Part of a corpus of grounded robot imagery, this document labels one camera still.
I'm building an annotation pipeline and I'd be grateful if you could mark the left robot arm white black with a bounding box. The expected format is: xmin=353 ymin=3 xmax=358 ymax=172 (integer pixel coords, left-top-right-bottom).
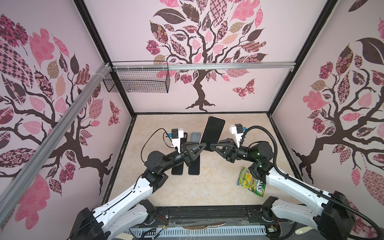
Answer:
xmin=69 ymin=142 xmax=206 ymax=240

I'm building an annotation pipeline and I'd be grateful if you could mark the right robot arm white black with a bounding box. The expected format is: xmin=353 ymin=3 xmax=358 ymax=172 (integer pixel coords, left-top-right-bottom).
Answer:
xmin=210 ymin=139 xmax=356 ymax=240

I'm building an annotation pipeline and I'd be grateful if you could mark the green yellow candy bag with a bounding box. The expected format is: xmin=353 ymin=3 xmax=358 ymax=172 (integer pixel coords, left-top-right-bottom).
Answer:
xmin=238 ymin=167 xmax=266 ymax=197

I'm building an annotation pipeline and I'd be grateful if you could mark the black phone case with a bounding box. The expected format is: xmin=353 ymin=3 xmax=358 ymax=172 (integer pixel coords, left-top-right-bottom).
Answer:
xmin=181 ymin=132 xmax=188 ymax=144

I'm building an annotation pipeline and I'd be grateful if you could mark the aluminium rail back wall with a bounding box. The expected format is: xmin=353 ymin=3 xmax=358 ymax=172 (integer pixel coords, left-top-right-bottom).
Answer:
xmin=113 ymin=62 xmax=296 ymax=71

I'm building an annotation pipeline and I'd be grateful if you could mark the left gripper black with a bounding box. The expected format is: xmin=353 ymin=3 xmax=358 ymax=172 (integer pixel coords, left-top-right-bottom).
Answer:
xmin=160 ymin=141 xmax=206 ymax=173

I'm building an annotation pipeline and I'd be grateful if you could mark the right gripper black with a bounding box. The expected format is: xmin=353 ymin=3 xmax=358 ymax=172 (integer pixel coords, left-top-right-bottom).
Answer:
xmin=212 ymin=139 xmax=258 ymax=166

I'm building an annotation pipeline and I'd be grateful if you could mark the white perforated cable tray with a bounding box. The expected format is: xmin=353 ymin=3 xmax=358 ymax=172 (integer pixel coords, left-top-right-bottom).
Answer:
xmin=124 ymin=226 xmax=267 ymax=240

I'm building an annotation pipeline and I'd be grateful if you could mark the black smartphone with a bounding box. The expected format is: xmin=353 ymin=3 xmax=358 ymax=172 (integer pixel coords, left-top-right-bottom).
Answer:
xmin=171 ymin=164 xmax=184 ymax=176

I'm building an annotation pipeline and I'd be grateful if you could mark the black wire basket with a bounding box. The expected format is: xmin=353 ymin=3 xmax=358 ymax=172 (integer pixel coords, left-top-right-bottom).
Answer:
xmin=103 ymin=60 xmax=171 ymax=94

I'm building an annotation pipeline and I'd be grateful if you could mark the white spoon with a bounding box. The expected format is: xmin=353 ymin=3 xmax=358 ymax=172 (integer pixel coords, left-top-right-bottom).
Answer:
xmin=295 ymin=226 xmax=313 ymax=235

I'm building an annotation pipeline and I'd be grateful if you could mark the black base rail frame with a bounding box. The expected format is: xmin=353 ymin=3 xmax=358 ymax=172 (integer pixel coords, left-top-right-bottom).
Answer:
xmin=113 ymin=204 xmax=301 ymax=238

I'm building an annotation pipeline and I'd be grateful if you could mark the aluminium rail left wall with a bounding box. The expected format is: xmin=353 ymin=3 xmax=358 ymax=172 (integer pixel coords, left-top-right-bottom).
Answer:
xmin=1 ymin=63 xmax=111 ymax=224

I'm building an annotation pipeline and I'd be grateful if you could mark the aluminium rail wall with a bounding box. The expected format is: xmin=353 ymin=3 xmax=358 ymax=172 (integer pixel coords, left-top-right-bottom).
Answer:
xmin=113 ymin=62 xmax=296 ymax=71
xmin=1 ymin=63 xmax=111 ymax=224

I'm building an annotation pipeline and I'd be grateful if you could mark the black phone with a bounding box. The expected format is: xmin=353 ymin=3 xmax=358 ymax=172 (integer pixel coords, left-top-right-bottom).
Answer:
xmin=200 ymin=116 xmax=226 ymax=152
xmin=188 ymin=158 xmax=201 ymax=176

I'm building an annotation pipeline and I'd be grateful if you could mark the light blue phone case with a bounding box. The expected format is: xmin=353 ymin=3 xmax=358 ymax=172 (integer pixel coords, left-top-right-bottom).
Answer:
xmin=191 ymin=132 xmax=202 ymax=143

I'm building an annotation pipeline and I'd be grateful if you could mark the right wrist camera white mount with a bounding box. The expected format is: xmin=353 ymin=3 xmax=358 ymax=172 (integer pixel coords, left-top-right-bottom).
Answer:
xmin=230 ymin=124 xmax=246 ymax=147

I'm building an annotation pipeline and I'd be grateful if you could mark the wooden knife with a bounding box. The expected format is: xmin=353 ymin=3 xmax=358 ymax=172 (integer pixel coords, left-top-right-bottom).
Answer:
xmin=183 ymin=222 xmax=227 ymax=231

